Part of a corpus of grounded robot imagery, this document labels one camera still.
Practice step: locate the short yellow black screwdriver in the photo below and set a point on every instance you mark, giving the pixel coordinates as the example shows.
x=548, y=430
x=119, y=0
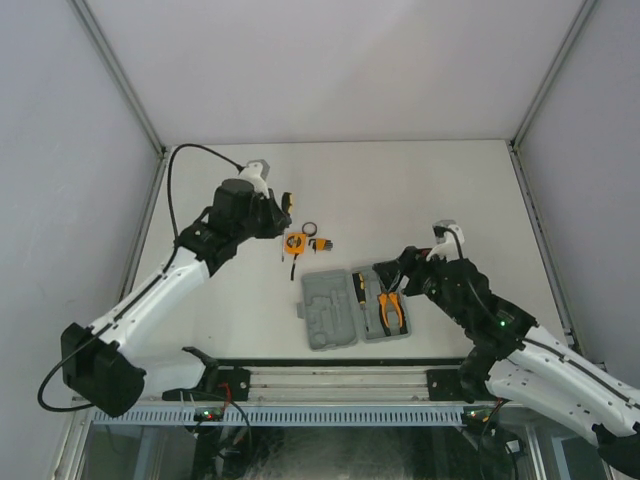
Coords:
x=287, y=203

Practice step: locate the orange tape measure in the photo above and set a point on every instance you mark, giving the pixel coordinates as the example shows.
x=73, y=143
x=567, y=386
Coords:
x=294, y=245

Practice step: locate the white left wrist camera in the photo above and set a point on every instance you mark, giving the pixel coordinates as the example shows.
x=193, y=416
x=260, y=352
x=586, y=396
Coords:
x=256, y=172

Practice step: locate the right aluminium frame post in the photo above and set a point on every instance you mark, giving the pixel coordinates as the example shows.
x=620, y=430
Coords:
x=567, y=46

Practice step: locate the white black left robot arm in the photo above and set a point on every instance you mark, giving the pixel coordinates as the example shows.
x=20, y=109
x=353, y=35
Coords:
x=103, y=362

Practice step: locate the long black yellow screwdriver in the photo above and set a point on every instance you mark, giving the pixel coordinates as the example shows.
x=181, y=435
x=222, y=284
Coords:
x=360, y=291

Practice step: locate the orange hex key set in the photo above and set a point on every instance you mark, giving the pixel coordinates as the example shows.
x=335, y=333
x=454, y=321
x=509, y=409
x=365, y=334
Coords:
x=320, y=244

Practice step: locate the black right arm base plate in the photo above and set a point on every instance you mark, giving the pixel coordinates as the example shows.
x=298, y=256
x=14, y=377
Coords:
x=445, y=385

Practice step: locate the aluminium frame post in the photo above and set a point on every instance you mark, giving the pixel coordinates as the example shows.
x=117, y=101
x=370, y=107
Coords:
x=107, y=55
x=567, y=46

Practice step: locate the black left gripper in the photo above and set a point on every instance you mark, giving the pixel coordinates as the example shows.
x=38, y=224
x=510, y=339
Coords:
x=277, y=220

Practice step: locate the left aluminium frame post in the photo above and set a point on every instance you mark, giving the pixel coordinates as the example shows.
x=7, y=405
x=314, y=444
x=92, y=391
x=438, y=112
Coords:
x=107, y=55

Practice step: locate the aluminium front rail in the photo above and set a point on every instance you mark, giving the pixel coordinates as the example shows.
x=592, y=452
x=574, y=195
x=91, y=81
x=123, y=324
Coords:
x=345, y=382

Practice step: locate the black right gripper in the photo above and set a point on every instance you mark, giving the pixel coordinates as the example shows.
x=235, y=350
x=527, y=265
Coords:
x=414, y=261

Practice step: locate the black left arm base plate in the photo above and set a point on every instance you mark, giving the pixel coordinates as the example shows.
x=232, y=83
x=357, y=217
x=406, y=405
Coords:
x=222, y=384

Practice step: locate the orange black pliers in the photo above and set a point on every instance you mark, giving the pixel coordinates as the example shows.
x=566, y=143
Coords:
x=391, y=311

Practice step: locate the black electrical tape roll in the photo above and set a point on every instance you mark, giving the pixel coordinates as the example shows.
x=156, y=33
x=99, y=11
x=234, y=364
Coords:
x=309, y=229

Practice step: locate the grey slotted cable duct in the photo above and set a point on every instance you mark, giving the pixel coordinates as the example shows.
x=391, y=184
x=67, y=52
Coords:
x=294, y=416

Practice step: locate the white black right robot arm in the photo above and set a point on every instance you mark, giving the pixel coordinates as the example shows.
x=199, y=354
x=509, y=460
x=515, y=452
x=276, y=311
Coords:
x=516, y=358

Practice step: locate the grey plastic tool case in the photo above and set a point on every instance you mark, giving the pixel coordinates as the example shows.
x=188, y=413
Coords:
x=332, y=314

